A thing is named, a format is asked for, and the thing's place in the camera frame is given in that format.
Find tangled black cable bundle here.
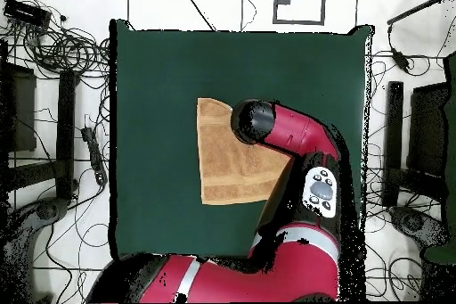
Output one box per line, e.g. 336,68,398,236
20,21,111,80

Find black pole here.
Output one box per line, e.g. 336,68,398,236
387,0,456,27

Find black tripod base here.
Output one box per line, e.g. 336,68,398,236
388,205,450,248
6,196,70,237

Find black flat panel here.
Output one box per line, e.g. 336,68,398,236
0,62,37,153
406,81,450,177

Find dark green table cloth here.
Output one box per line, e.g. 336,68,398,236
109,18,375,261

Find black power adapter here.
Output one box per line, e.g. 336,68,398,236
390,48,411,73

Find black electronics box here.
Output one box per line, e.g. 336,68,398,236
3,0,53,30

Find black stand frame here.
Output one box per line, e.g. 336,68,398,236
3,70,77,201
382,80,448,209

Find black power strip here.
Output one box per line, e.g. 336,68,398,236
80,126,109,186

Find tan terry towel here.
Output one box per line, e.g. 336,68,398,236
196,97,295,207

